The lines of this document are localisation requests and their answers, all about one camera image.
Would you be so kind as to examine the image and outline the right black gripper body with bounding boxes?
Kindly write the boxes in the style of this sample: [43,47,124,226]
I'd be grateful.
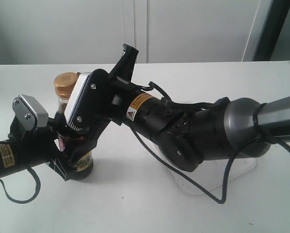
[72,69,131,155]

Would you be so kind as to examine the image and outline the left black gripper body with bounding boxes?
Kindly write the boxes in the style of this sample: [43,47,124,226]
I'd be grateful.
[8,116,91,181]

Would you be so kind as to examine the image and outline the dark soy sauce bottle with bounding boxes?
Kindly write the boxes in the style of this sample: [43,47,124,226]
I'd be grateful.
[53,72,94,181]

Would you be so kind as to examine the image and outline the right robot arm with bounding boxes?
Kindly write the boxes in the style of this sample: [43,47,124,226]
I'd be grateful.
[65,44,290,172]

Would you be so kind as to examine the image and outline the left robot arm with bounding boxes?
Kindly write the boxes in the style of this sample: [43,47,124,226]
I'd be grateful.
[0,118,94,181]

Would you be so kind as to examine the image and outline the white cabinet doors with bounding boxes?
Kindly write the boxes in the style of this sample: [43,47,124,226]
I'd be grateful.
[0,0,271,65]

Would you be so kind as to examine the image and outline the white plastic tray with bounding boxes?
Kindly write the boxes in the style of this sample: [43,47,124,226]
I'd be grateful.
[170,158,257,196]

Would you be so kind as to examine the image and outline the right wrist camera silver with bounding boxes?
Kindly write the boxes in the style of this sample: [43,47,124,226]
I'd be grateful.
[64,72,91,131]

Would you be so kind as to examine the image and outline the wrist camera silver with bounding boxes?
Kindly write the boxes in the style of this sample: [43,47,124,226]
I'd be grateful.
[64,72,91,131]
[12,94,49,131]

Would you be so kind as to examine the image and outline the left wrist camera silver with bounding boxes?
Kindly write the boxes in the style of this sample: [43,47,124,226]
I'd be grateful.
[12,94,49,131]

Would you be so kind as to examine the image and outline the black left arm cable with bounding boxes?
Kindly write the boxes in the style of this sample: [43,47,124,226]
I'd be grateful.
[0,138,41,204]

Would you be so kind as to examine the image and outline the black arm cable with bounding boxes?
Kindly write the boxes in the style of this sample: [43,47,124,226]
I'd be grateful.
[0,138,41,204]
[127,82,290,204]

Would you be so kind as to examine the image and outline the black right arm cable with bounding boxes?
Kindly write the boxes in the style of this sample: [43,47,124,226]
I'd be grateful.
[127,82,290,204]

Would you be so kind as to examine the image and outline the dark vertical post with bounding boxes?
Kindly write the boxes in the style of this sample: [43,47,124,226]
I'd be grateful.
[252,0,290,62]

